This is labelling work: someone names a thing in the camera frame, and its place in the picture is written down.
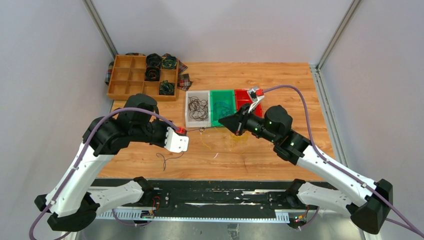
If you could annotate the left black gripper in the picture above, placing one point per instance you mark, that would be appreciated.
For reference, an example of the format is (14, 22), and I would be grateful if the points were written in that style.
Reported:
(162, 143)

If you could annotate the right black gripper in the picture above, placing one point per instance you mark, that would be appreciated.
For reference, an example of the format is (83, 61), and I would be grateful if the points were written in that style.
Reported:
(236, 123)

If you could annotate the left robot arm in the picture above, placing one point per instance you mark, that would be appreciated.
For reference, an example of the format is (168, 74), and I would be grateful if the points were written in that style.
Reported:
(70, 205)

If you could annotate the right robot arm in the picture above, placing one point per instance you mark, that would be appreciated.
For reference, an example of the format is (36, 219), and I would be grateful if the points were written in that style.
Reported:
(363, 199)

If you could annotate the red plastic bin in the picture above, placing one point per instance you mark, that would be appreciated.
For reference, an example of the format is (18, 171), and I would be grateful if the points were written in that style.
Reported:
(242, 97)

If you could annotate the green plastic bin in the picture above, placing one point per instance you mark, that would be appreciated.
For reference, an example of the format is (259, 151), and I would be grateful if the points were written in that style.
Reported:
(222, 104)

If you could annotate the rolled green cloth bottom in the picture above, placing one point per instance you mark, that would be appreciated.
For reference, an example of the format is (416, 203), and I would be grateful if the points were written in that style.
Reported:
(167, 88)

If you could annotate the rolled green cloth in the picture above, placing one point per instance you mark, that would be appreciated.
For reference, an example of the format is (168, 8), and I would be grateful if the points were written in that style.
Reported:
(167, 88)
(169, 62)

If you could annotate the white plastic bin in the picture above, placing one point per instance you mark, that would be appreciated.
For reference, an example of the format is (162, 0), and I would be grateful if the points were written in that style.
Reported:
(197, 109)

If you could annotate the plaid cloth under tray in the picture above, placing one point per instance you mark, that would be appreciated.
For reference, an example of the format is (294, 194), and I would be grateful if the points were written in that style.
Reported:
(183, 81)

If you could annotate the wooden compartment tray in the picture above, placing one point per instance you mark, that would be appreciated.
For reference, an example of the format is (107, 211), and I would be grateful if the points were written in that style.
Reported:
(128, 78)

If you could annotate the rolled dark cloth middle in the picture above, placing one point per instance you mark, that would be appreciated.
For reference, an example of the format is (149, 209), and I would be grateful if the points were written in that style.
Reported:
(152, 74)

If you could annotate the rolled dark cloth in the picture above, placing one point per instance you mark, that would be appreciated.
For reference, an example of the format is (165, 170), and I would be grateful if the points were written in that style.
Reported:
(152, 74)
(153, 60)

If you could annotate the rolled green cloth top right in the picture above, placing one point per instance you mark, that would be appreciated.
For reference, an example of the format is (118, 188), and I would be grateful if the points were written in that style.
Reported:
(169, 62)

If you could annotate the rolled dark cloth top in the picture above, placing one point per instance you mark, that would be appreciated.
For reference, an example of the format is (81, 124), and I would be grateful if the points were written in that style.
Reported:
(153, 60)

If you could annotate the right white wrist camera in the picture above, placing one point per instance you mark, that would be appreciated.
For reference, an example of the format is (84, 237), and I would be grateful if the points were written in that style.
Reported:
(256, 95)

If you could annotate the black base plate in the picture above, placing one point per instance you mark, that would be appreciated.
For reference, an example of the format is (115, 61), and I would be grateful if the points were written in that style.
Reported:
(222, 199)

